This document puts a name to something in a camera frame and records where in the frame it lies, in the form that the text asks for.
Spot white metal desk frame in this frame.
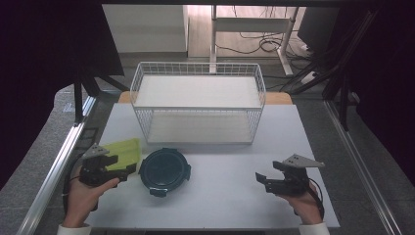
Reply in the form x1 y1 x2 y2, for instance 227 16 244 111
209 4 300 77

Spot black floor cables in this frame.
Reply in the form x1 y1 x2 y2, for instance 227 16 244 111
215 5 315 56

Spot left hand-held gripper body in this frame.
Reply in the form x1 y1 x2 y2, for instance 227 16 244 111
78 143 111 188

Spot white power strip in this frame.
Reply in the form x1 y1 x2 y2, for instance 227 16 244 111
300 70 318 85

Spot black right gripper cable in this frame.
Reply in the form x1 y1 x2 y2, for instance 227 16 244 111
306 177 326 220

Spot white two-tier wire rack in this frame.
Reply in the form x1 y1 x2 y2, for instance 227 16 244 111
129 62 267 146

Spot black metal stand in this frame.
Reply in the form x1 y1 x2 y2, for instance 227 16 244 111
72 73 130 127
280 9 380 132

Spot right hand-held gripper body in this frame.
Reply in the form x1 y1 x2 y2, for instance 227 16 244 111
265 154 326 197

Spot dark round lid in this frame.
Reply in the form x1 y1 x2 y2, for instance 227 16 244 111
138 147 193 198

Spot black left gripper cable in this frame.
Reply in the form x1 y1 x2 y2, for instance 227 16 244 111
61 153 86 214

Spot dark monitor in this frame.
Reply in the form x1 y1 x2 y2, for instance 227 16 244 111
297 6 341 54

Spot clear container with green lid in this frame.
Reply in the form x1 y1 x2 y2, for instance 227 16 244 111
99 137 143 171

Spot aluminium rail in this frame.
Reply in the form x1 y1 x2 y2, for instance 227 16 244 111
16 96 98 235
324 99 404 235

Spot person's left hand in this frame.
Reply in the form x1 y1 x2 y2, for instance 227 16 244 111
62 167 120 227

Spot person's right hand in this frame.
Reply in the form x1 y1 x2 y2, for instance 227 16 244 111
277 182 324 226

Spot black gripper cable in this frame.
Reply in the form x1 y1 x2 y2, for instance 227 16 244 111
306 177 326 220
61 153 86 214

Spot dark curtain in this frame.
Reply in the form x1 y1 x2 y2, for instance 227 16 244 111
0 0 125 191
339 0 415 188

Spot white cabinet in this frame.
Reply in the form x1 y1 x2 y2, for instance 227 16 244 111
102 4 190 54

